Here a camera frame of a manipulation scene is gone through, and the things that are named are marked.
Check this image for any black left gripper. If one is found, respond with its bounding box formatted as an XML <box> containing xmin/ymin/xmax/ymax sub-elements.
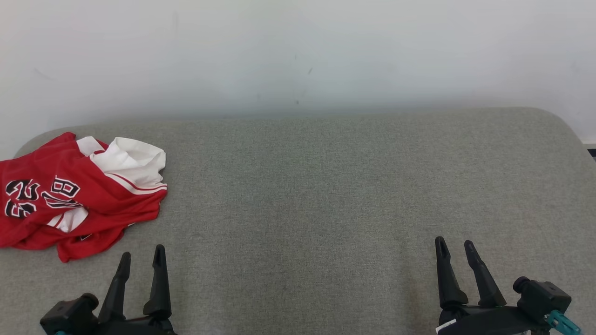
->
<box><xmin>91</xmin><ymin>244</ymin><xmax>177</xmax><ymax>335</ymax></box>

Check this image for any red shorts white side stripe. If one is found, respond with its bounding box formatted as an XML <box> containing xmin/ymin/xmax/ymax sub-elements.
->
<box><xmin>0</xmin><ymin>136</ymin><xmax>167</xmax><ymax>263</ymax></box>

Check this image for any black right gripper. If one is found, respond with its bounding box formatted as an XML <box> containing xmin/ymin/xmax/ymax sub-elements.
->
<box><xmin>435</xmin><ymin>236</ymin><xmax>550</xmax><ymax>335</ymax></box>

